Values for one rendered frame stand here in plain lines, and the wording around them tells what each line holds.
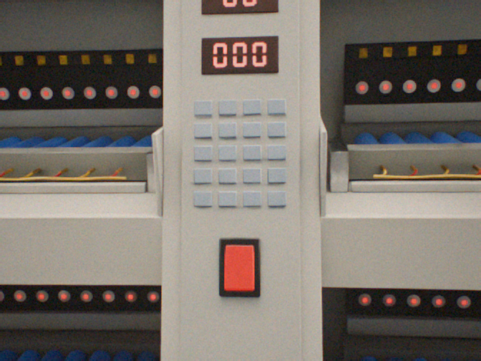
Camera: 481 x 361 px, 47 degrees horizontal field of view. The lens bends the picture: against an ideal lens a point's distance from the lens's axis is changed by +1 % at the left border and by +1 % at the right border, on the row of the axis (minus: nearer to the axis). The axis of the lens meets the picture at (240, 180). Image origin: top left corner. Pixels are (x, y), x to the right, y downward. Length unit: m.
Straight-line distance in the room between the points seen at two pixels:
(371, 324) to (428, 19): 0.29
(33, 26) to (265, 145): 0.35
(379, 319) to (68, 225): 0.28
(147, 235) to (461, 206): 0.19
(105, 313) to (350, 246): 0.27
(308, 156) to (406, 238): 0.07
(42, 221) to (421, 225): 0.23
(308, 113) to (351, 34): 0.23
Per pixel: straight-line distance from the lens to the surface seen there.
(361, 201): 0.36
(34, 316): 0.55
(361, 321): 0.51
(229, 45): 0.34
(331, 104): 0.54
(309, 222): 0.33
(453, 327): 0.52
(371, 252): 0.34
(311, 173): 0.33
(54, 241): 0.36
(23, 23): 0.62
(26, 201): 0.40
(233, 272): 0.32
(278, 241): 0.32
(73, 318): 0.54
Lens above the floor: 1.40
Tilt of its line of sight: 3 degrees up
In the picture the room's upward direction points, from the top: straight up
